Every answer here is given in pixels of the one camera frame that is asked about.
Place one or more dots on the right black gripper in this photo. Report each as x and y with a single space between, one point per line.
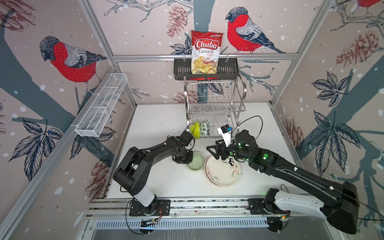
222 149

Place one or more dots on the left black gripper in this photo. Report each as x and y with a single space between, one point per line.
190 159

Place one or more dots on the pale green bowl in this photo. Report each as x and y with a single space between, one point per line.
197 163

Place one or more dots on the white painted ceramic plate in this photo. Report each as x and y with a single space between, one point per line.
223 173

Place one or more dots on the leaf pattern bowl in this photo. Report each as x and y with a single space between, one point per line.
204 129

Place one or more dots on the lime green bowl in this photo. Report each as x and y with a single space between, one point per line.
195 129

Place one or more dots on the pink plate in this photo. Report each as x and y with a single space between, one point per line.
208 176

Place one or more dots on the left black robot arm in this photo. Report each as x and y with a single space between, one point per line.
133 171

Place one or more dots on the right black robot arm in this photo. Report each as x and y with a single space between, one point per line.
341 200

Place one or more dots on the steel two-tier dish rack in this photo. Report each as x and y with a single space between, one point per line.
220 102

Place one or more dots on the red Chuba chips bag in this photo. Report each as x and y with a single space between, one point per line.
205 52

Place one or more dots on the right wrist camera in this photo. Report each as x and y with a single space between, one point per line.
226 132

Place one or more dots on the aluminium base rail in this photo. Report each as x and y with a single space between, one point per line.
204 207

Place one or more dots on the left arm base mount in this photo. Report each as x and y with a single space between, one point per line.
156 209

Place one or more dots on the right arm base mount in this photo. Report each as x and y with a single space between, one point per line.
262 207

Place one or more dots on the black wall basket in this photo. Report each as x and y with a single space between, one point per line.
224 69

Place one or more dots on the white wire mesh shelf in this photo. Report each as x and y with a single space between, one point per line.
98 114

